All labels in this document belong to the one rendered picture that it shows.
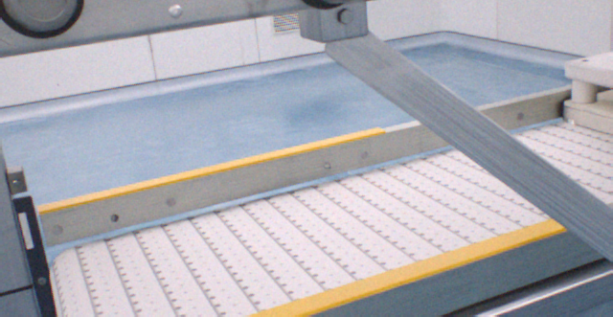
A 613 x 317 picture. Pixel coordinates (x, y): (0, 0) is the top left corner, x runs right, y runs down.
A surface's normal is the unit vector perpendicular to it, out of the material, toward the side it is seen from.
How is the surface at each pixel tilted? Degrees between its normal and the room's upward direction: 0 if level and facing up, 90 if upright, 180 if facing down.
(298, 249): 0
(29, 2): 90
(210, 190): 90
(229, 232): 0
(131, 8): 90
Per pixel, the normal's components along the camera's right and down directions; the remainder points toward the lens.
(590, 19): -0.92, 0.21
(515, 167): -0.17, 0.27
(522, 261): 0.40, 0.25
